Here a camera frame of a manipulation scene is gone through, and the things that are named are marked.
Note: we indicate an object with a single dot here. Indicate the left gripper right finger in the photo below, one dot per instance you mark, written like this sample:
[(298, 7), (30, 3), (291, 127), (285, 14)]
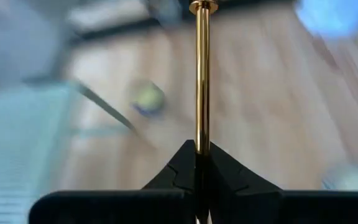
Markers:
[(259, 205)]

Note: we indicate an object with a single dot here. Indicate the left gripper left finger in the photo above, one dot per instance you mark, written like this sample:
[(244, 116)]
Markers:
[(135, 205)]

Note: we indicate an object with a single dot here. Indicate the white candle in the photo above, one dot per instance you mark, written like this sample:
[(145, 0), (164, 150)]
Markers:
[(350, 179)]

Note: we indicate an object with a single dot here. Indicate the yellow candle tin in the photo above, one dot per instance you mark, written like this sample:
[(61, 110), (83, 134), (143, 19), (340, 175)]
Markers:
[(148, 98)]

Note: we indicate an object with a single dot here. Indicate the gold candlestick holder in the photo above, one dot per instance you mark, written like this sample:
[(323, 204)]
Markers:
[(202, 77)]

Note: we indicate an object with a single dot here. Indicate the green perforated metal shelf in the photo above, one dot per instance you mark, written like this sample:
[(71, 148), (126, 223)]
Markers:
[(17, 149)]

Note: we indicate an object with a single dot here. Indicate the white hexagonal plant pot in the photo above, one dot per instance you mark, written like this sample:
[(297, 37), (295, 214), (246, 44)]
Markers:
[(334, 15)]

